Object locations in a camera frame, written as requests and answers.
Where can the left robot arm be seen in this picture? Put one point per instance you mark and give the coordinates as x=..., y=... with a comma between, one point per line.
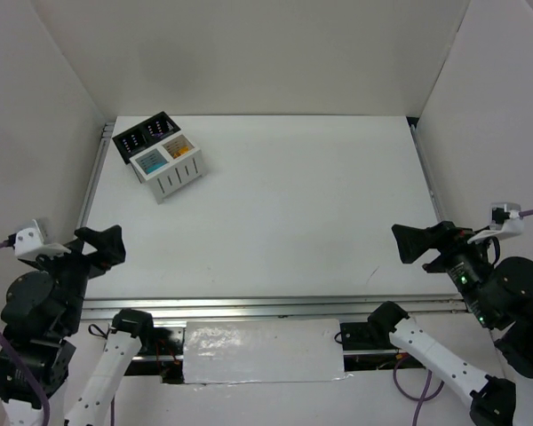
x=43, y=308

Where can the aluminium table rail front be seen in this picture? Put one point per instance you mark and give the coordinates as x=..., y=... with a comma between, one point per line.
x=260, y=308

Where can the aluminium rail left side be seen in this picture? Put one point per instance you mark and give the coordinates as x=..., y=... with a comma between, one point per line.
x=90, y=191

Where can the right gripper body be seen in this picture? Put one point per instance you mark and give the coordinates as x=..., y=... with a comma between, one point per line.
x=438, y=248

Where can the aluminium rail right side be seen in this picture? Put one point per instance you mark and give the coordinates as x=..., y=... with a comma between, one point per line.
x=413, y=125

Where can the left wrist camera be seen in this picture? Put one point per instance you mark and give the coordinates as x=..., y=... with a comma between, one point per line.
x=34, y=239

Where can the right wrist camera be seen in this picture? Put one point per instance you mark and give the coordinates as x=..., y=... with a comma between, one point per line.
x=504, y=222

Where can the black slotted container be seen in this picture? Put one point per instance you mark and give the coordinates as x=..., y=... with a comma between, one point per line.
x=140, y=137

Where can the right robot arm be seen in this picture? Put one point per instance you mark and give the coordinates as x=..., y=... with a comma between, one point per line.
x=500, y=297

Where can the white slotted container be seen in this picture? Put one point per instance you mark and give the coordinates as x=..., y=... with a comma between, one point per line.
x=177, y=173

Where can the yellow rounded lego brick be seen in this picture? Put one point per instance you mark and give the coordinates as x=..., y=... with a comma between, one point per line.
x=181, y=151

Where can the white foam board front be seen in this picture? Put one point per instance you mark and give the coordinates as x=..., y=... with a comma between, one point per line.
x=266, y=351

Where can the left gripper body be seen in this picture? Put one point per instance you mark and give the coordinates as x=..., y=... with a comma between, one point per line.
x=85, y=257

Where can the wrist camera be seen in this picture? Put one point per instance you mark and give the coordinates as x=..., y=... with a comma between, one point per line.
x=504, y=222
x=34, y=239

